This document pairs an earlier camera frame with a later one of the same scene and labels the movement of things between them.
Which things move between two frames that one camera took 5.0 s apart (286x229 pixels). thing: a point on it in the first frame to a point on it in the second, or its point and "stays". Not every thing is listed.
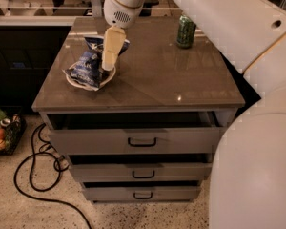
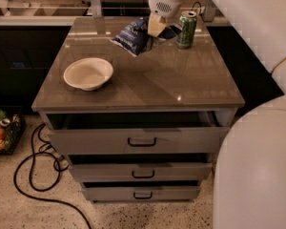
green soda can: x=186 y=32 stays
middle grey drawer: x=142 y=167 stays
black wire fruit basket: x=12 y=134 stays
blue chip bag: x=88 y=69 to x=134 y=38
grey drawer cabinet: x=152 y=134 stays
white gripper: x=120 y=13 to x=164 y=6
